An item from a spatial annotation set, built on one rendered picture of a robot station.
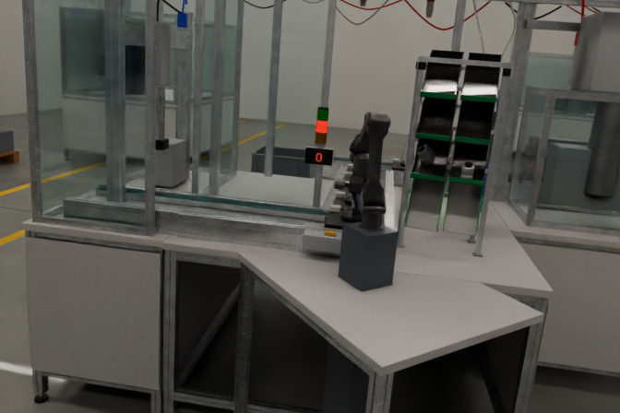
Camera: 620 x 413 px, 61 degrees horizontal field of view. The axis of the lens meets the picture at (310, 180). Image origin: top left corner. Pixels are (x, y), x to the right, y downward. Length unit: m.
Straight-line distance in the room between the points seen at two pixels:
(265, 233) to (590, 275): 1.67
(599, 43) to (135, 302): 2.45
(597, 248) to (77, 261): 2.42
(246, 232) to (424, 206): 0.73
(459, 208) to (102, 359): 1.66
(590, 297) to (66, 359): 2.51
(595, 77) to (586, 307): 1.14
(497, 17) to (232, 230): 11.07
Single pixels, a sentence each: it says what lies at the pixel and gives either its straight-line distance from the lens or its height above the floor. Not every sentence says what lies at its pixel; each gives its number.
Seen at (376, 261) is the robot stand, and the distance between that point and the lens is 1.85.
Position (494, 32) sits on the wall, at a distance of 12.77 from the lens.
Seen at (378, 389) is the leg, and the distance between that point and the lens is 1.54.
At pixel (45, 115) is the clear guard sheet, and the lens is 2.40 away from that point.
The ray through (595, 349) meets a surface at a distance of 3.20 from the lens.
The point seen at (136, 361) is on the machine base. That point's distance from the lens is 2.53.
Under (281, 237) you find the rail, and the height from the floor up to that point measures 0.91.
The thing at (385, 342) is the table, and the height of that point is 0.86.
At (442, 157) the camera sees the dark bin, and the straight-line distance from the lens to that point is 2.28.
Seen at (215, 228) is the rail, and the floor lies 0.92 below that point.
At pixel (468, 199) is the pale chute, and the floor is 1.10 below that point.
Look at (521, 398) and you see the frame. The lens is 2.37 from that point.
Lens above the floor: 1.63
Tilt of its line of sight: 13 degrees down
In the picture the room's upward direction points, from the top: 4 degrees clockwise
